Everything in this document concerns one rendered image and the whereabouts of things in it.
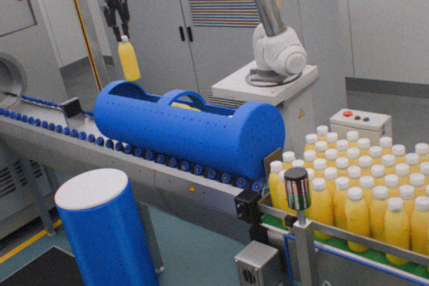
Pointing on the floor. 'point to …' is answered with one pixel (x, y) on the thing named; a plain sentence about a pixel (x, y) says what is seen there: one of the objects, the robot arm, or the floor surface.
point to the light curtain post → (87, 28)
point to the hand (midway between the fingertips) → (121, 33)
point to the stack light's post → (306, 254)
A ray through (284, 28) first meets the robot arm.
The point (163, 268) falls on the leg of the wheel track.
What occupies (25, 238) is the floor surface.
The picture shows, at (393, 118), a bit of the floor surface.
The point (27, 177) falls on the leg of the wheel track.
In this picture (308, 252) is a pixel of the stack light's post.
